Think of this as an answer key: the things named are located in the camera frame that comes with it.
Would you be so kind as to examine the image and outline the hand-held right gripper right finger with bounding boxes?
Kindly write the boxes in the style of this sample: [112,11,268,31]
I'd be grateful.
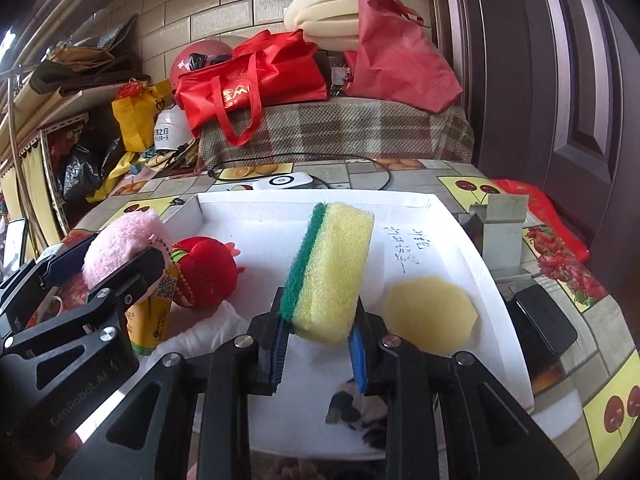
[347,297,581,480]

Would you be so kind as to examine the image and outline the white helmet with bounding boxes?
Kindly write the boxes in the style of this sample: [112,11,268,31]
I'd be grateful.
[151,105,193,152]

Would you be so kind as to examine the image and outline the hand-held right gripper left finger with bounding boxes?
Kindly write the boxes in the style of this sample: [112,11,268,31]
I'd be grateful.
[85,287,293,480]

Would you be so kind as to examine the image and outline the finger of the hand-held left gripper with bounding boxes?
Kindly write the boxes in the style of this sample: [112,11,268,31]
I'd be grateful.
[0,247,167,363]
[0,232,101,311]

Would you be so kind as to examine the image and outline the brown panel door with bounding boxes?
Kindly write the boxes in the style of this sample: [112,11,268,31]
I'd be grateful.
[425,0,640,281]

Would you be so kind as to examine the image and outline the black power cube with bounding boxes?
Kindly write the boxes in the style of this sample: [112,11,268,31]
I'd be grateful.
[512,284,579,361]

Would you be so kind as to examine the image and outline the metal storage shelf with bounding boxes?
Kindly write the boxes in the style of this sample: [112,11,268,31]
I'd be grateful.
[0,45,151,261]

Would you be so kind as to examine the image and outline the red plush toy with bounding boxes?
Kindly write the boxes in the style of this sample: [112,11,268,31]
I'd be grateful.
[170,236,246,309]

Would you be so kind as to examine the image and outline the white foam tray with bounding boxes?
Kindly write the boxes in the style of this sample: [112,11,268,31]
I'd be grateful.
[97,191,536,461]

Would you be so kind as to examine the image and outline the yellow bag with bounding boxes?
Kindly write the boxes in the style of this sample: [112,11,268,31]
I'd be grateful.
[111,79,173,153]

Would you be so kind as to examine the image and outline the green and yellow sponge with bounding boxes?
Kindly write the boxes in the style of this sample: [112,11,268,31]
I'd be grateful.
[278,201,376,346]

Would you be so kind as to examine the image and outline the red printed plastic bag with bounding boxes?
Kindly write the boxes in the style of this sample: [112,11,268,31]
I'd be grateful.
[492,177,591,263]

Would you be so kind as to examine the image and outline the pink plush toy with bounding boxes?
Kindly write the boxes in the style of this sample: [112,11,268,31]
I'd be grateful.
[82,210,173,306]

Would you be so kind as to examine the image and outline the red helmet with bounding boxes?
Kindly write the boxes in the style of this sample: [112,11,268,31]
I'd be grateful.
[169,39,236,96]

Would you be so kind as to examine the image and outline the yellow paper hang tag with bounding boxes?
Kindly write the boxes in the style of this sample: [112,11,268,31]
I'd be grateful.
[156,262,180,305]

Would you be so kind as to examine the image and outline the cream foam strips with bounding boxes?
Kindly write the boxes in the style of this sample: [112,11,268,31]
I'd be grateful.
[283,0,363,53]

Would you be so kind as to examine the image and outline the grey metal phone stand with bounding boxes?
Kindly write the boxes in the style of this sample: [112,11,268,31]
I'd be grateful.
[467,193,531,281]

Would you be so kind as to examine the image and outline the red tote bag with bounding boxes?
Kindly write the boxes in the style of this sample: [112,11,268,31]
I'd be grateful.
[174,30,328,147]

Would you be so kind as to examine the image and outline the round yellow sponge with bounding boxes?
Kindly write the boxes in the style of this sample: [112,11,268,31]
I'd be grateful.
[382,276,479,353]

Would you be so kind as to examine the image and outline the camouflage scrunchie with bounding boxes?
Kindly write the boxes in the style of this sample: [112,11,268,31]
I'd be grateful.
[325,377,391,453]

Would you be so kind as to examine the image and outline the black cable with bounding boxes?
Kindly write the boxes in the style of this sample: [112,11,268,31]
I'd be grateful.
[207,152,393,191]

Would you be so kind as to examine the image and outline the white plastic bag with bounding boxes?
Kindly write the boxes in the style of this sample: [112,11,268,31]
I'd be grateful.
[145,300,251,361]

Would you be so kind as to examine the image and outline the black plastic bag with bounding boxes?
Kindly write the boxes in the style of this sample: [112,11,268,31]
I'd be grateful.
[57,140,126,201]

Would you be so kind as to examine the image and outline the plaid covered box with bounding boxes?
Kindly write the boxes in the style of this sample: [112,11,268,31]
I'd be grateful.
[192,95,476,173]

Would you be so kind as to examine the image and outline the flattened cardboard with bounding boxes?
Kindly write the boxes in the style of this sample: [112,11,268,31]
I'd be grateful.
[30,45,143,96]

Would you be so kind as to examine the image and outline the red nonwoven bag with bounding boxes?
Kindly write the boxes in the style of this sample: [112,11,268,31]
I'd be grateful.
[344,0,463,113]

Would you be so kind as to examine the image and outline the yellow packet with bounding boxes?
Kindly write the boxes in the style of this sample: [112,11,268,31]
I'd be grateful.
[125,297,173,357]

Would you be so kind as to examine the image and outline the white charging device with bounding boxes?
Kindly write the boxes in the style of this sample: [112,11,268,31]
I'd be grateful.
[252,172,313,192]

